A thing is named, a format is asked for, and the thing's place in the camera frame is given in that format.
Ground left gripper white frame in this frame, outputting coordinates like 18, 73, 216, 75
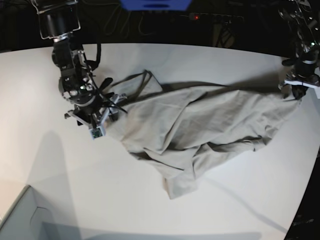
278, 58, 320, 100

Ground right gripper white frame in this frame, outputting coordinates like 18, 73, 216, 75
64, 92, 127, 139

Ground beige t-shirt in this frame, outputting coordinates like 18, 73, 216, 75
106, 71, 301, 199

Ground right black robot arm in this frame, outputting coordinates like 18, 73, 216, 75
31, 0, 125, 139

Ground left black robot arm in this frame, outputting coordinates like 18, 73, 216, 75
278, 0, 320, 100

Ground black power strip red light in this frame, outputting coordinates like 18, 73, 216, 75
187, 12, 245, 22

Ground grey box at corner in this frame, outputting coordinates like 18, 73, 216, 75
0, 185, 82, 240

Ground black cables behind table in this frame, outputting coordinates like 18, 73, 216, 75
99, 7, 161, 38

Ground blue overhead mount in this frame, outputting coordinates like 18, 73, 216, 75
120, 0, 192, 11

